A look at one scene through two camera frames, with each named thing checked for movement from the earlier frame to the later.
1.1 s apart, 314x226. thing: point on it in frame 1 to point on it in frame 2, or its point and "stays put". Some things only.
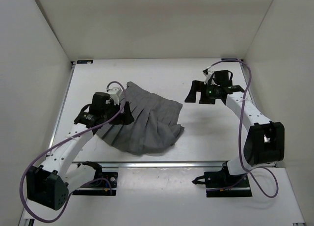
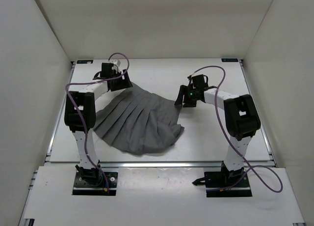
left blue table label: x=88 y=62 stays put
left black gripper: x=125 y=117 to x=124 y=84
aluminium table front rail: x=154 y=165 stays put
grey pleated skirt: x=155 y=127 stays put
